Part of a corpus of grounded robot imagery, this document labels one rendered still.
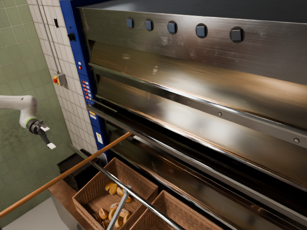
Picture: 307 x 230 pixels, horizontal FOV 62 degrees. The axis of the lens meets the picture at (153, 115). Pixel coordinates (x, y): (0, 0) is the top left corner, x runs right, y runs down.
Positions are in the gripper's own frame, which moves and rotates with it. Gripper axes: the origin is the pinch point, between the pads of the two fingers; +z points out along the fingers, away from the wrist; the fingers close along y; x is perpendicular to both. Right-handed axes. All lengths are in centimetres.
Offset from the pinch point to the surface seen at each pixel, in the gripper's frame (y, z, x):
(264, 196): 2, 116, -41
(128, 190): 27, 47, -18
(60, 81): -1, -80, -48
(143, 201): 27, 60, -18
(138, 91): -15, 21, -57
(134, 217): 70, 35, -27
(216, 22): -64, 80, -55
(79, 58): -29, -38, -52
